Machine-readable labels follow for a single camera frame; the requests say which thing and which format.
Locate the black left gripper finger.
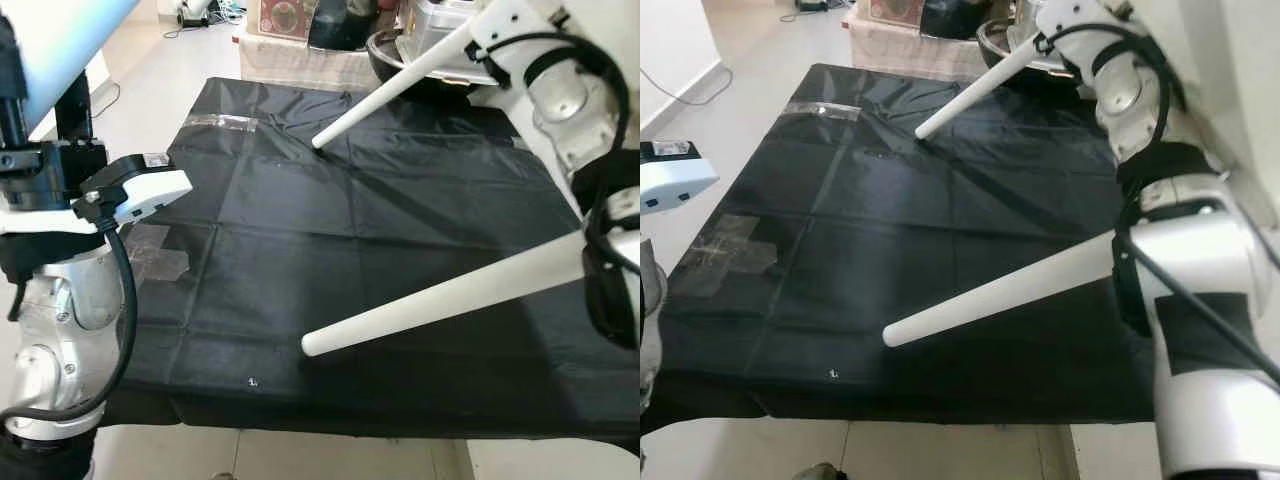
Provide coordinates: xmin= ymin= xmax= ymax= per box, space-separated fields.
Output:
xmin=54 ymin=74 xmax=97 ymax=147
xmin=0 ymin=14 xmax=27 ymax=150

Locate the wide clear tape patch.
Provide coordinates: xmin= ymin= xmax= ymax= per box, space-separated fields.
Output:
xmin=689 ymin=212 xmax=780 ymax=300
xmin=124 ymin=221 xmax=192 ymax=284

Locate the narrow clear tape strip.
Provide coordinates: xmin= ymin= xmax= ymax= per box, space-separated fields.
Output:
xmin=784 ymin=99 xmax=862 ymax=122
xmin=184 ymin=112 xmax=260 ymax=134

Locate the pink fleece cover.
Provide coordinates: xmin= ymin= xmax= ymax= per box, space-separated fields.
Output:
xmin=236 ymin=28 xmax=383 ymax=93
xmin=847 ymin=14 xmax=993 ymax=85

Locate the orange-lid box with red poster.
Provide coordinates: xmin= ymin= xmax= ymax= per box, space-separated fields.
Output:
xmin=867 ymin=0 xmax=927 ymax=30
xmin=247 ymin=0 xmax=322 ymax=42

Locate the dark glass pan lid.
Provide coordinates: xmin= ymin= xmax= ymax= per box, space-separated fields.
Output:
xmin=919 ymin=0 xmax=992 ymax=42
xmin=307 ymin=0 xmax=378 ymax=52

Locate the black wok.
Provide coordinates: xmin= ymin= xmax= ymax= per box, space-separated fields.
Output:
xmin=364 ymin=28 xmax=483 ymax=98
xmin=977 ymin=18 xmax=1073 ymax=83

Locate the black tablecloth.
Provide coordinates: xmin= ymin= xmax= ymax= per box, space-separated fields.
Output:
xmin=100 ymin=75 xmax=641 ymax=443
xmin=650 ymin=62 xmax=1163 ymax=423

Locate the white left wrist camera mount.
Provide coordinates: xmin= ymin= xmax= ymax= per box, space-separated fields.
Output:
xmin=640 ymin=139 xmax=720 ymax=217
xmin=75 ymin=153 xmax=194 ymax=230

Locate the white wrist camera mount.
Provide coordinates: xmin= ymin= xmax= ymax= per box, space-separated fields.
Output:
xmin=640 ymin=139 xmax=720 ymax=217
xmin=1034 ymin=0 xmax=1133 ymax=53
xmin=467 ymin=0 xmax=567 ymax=63
xmin=75 ymin=153 xmax=194 ymax=230

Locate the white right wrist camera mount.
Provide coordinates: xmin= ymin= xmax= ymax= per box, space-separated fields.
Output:
xmin=467 ymin=0 xmax=567 ymax=63
xmin=1034 ymin=0 xmax=1133 ymax=53

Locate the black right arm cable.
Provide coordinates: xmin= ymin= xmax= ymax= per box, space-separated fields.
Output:
xmin=478 ymin=30 xmax=641 ymax=346
xmin=1038 ymin=20 xmax=1280 ymax=393

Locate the black floor cable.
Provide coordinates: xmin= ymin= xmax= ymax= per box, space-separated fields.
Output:
xmin=640 ymin=64 xmax=737 ymax=110

